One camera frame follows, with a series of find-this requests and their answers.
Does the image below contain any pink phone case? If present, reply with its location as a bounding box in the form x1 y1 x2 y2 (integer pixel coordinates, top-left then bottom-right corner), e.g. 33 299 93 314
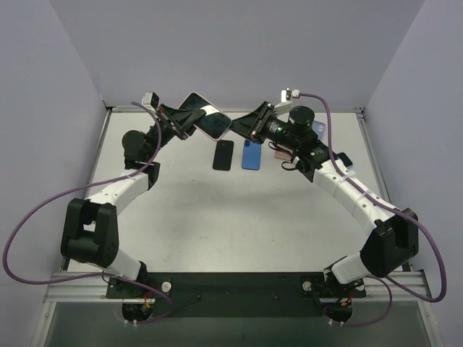
274 146 292 161

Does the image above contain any black phone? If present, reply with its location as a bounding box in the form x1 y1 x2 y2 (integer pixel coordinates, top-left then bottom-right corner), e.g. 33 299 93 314
212 140 234 171

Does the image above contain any lavender phone case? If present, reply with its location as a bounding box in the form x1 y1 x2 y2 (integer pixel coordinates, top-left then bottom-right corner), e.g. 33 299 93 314
312 121 326 140

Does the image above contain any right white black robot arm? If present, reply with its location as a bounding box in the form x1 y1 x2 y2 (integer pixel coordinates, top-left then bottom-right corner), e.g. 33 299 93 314
231 103 419 285

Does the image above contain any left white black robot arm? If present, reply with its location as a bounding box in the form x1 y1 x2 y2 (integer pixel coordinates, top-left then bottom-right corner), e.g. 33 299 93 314
61 105 206 298

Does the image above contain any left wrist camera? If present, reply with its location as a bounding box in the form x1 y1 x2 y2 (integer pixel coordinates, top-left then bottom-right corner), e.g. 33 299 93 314
141 91 159 109

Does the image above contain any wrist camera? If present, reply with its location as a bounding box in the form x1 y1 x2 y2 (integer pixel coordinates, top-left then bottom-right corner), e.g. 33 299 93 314
141 91 159 109
274 88 301 115

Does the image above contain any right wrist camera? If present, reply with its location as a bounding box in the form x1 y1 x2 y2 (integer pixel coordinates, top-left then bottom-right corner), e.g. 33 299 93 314
274 88 301 115

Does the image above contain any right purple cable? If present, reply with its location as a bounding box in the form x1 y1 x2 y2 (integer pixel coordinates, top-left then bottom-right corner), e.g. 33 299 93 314
300 92 448 328

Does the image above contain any purple cable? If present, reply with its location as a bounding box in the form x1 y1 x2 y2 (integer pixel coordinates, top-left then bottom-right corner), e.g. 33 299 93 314
300 92 448 328
2 100 174 325

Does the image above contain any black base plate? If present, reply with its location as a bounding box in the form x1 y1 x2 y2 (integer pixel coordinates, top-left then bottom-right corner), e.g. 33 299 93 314
106 272 366 318

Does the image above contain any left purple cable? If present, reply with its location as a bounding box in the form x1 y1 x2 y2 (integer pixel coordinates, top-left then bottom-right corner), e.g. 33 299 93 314
2 100 174 325

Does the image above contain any aluminium front rail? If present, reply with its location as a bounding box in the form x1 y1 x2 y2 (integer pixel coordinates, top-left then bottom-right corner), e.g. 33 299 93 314
44 271 430 304

